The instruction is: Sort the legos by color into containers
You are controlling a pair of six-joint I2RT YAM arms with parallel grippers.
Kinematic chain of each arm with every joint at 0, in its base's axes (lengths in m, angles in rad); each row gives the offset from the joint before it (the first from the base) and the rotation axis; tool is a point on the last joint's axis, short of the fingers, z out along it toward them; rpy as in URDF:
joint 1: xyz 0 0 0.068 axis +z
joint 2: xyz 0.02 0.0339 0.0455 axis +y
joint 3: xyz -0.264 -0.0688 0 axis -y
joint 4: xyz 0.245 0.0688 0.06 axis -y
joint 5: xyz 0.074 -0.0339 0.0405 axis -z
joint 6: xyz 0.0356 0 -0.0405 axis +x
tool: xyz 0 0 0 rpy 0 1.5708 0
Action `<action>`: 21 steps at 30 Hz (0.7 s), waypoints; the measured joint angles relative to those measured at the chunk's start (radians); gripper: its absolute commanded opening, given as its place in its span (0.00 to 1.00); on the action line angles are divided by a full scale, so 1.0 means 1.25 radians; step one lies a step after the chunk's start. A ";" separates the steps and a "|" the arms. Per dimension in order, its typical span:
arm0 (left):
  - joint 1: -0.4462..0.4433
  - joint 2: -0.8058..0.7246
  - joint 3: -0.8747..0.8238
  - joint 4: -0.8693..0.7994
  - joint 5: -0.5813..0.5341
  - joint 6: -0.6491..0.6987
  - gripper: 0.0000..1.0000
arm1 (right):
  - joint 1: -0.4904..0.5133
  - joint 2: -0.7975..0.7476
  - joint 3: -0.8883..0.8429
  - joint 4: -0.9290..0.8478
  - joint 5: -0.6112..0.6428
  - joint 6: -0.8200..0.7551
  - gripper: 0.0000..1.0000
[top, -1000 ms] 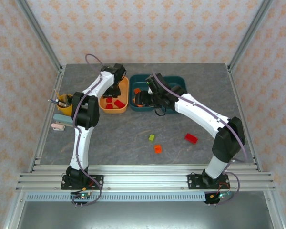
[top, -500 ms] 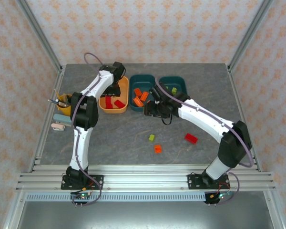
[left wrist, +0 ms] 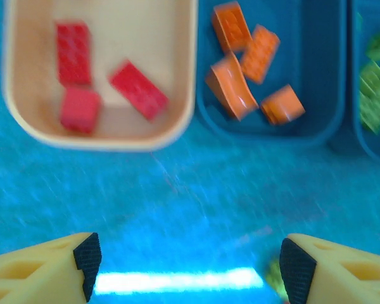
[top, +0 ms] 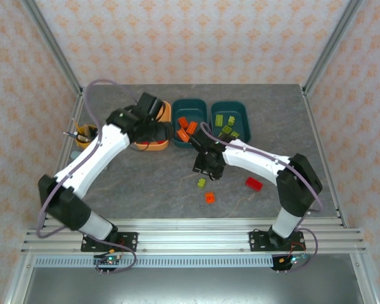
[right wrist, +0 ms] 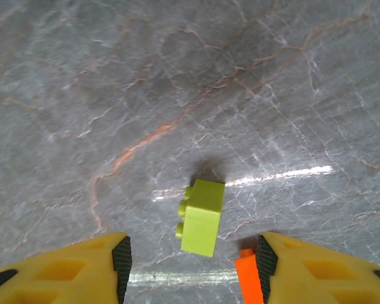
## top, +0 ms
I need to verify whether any aluminium frame post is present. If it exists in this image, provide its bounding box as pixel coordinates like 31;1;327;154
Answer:
302;0;360;96
20;0;85;98

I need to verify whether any orange plastic container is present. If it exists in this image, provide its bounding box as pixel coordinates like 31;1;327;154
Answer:
132;100;173;152

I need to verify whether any brushed metal sheet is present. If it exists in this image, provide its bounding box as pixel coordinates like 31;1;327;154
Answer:
22;267;367;304

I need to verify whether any aluminium table side rail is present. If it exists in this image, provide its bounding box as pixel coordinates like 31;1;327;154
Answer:
39;87;89;229
300;85;349;227

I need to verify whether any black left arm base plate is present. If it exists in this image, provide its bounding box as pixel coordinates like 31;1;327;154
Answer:
80;232;139;253

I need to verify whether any slotted grey cable duct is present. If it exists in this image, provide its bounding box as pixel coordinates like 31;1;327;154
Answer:
34;255;307;269

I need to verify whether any grey pen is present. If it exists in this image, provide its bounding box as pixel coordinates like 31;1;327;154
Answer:
63;131;91;142

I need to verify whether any yellow pen cup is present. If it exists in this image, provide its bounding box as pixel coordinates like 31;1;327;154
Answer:
75;125;99;149

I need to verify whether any aluminium mounting beam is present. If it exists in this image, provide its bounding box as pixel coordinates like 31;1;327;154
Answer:
20;217;367;255

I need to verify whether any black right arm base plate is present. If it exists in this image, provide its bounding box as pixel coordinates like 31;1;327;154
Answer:
248;231;306;253

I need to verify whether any teal plastic container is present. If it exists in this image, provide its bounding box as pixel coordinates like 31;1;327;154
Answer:
210;100;252;143
172;99;209;149

